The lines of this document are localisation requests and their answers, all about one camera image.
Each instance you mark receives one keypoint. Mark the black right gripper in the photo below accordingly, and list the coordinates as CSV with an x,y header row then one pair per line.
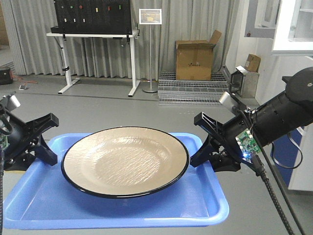
x,y
231,157

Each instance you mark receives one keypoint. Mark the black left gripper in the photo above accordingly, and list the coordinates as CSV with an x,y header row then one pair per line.
x,y
26,141

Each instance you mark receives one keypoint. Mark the blue plastic tray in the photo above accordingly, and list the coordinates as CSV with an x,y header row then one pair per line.
x,y
43,199

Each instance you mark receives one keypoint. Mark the beige plate black rim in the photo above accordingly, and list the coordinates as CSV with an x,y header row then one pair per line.
x,y
125,162

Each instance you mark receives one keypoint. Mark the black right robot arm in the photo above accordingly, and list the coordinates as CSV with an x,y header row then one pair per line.
x,y
285,112

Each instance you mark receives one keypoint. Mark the white glass door cabinet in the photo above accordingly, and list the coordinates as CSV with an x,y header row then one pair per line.
x,y
288,22

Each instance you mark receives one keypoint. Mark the green circuit board left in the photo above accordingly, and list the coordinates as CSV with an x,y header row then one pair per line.
x,y
4,141

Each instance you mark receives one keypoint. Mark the green circuit board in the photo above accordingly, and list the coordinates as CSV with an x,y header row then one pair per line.
x,y
4,141
247,145

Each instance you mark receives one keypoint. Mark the green circuit board right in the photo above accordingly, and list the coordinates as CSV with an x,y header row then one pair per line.
x,y
247,145

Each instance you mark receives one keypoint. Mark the metal grate platform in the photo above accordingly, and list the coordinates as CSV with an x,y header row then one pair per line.
x,y
173,92

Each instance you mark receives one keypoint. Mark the metal box with window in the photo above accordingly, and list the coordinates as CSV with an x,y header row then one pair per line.
x,y
244,82

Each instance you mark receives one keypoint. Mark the large cardboard box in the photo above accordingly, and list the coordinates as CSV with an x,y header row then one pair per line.
x,y
194,59

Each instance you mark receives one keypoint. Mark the small cardboard box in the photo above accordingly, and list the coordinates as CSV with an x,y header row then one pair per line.
x,y
252,63

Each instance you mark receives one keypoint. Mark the black pegboard panel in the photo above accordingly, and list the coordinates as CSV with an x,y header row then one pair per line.
x,y
93,17

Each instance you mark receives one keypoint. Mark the sign on metal stand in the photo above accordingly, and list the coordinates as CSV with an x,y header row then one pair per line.
x,y
150,16

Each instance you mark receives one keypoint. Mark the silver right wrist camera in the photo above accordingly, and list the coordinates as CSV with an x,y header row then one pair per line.
x,y
232,103

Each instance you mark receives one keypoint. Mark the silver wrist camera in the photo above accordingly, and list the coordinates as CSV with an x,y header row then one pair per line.
x,y
10,101
232,103

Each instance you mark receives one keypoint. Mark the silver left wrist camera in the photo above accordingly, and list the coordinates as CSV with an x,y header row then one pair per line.
x,y
10,101

